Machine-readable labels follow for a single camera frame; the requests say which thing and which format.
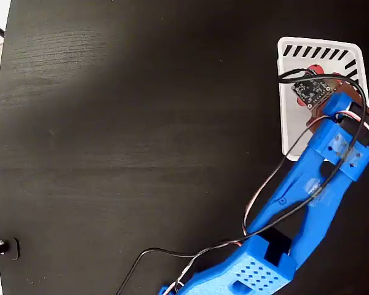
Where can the turtle toy with clear dome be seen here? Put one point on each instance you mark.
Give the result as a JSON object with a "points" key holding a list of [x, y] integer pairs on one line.
{"points": [[315, 69]]}

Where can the white plastic basket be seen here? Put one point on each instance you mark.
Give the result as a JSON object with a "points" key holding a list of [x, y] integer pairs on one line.
{"points": [[290, 138]]}

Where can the black table clamp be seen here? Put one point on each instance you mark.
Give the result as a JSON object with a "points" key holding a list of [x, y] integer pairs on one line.
{"points": [[9, 248]]}

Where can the bare camera circuit board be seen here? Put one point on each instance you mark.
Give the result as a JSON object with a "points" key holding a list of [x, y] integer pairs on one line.
{"points": [[315, 89]]}

